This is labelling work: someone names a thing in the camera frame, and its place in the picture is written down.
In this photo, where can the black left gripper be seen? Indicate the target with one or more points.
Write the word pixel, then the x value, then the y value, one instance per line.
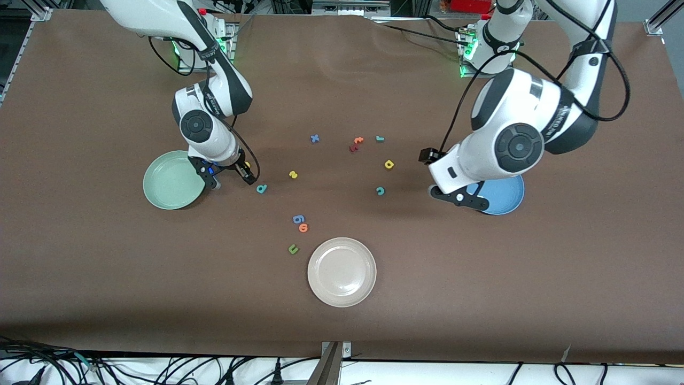
pixel 433 158

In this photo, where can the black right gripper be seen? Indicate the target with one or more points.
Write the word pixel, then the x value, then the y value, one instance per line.
pixel 236 163

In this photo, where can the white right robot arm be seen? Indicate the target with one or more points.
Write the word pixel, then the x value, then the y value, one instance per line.
pixel 214 139

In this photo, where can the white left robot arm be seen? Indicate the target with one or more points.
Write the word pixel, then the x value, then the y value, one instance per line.
pixel 497 107

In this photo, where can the mint green plate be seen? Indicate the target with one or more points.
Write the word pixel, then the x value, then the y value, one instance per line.
pixel 168 182

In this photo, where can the blue plate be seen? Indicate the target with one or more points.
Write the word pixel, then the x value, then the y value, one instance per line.
pixel 505 195

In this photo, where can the beige plate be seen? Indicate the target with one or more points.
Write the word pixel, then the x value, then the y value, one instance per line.
pixel 342 272

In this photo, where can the red box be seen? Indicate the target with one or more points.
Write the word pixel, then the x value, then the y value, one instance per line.
pixel 470 4

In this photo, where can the grey equipment box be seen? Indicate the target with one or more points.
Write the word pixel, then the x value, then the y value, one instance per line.
pixel 350 6

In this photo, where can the brown table cover sheet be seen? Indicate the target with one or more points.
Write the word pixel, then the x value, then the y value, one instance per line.
pixel 107 267

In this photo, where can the dark metal bar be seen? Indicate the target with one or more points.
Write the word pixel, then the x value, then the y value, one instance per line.
pixel 326 371

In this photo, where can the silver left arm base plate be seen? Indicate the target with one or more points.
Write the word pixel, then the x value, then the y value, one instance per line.
pixel 464 70

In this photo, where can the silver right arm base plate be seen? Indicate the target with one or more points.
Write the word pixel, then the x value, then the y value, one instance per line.
pixel 233 48

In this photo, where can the silver table edge bracket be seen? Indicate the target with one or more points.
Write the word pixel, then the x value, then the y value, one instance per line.
pixel 346 348

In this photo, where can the silver corner bracket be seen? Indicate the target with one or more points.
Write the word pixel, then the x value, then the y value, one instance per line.
pixel 43 14

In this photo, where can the aluminium frame profile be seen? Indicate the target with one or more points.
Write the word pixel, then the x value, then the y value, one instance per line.
pixel 654 25

